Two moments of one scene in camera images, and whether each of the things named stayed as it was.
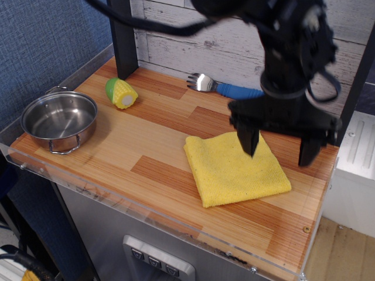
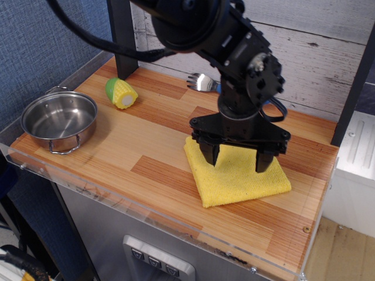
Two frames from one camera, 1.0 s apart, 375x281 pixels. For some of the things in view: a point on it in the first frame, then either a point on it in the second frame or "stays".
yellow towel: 226,174 stays
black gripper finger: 249,139 to 211,151
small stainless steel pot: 61,119 stays
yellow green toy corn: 120,93 stays
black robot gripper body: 284,108 to 258,133
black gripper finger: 309,149 to 263,161
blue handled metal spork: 200,82 stays
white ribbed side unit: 350,199 stays
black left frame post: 123,40 stays
